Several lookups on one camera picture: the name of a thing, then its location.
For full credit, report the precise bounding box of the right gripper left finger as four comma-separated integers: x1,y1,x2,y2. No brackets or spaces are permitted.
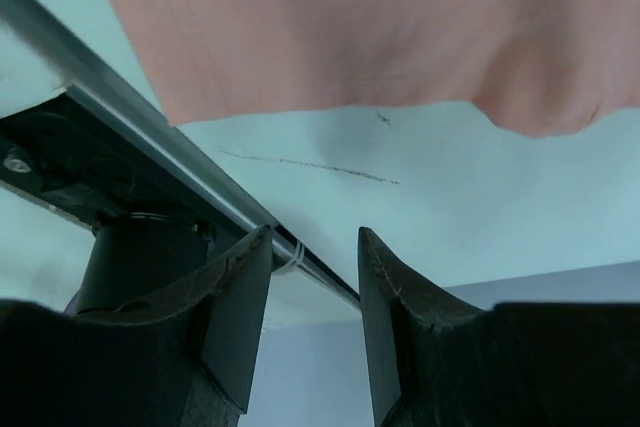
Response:
1,226,273,426

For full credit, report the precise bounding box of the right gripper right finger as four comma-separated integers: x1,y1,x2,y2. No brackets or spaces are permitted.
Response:
358,227,639,426

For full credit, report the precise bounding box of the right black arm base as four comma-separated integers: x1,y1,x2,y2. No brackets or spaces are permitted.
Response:
0,89,219,316

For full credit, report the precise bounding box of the salmon pink t-shirt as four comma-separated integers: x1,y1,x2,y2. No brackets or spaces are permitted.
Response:
110,0,639,137

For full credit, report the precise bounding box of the silver aluminium rail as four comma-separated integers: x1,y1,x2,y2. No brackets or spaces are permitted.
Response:
0,0,362,309

